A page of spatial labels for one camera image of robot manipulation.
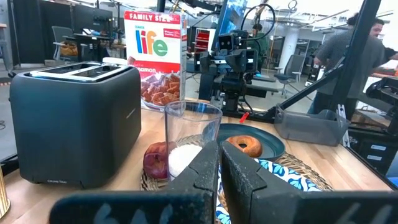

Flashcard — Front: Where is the round woven straw placemat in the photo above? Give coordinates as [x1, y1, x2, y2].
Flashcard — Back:
[139, 133, 334, 224]

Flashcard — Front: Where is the grey office chair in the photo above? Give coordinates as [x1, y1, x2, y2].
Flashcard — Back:
[51, 26, 78, 62]
[273, 54, 307, 99]

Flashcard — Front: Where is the person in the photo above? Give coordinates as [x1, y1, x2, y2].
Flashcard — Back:
[307, 12, 398, 121]
[248, 23, 270, 65]

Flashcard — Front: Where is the blue white patterned paper bowl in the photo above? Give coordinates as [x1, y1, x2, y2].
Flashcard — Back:
[216, 157, 323, 224]

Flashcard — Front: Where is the blue lit screen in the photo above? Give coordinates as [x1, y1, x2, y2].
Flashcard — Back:
[211, 0, 249, 50]

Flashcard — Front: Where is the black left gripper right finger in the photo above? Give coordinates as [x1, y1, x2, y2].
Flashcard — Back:
[220, 141, 398, 224]

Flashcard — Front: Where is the gold wire utensil holder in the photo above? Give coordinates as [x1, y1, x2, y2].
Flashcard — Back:
[0, 166, 11, 218]

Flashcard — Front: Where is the grey plastic bin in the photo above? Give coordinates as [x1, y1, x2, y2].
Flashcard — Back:
[273, 106, 351, 147]

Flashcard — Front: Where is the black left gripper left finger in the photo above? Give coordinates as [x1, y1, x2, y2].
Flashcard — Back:
[49, 141, 220, 224]

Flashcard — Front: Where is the brown bagel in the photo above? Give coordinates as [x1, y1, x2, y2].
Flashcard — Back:
[226, 135, 264, 159]

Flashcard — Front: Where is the black drawer cabinet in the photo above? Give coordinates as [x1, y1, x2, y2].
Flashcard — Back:
[348, 124, 398, 187]

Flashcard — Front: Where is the black two-slot toaster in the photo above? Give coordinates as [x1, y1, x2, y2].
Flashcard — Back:
[9, 61, 142, 189]

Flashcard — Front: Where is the red apple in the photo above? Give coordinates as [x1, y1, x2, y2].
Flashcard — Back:
[142, 141, 178, 180]

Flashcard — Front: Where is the red white cereal box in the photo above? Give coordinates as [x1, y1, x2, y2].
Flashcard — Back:
[123, 11, 188, 112]

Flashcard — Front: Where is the clear glass with white rice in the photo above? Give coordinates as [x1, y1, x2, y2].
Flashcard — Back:
[164, 100, 223, 183]

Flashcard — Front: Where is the dark teal plate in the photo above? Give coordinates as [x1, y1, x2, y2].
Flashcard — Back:
[203, 123, 286, 162]

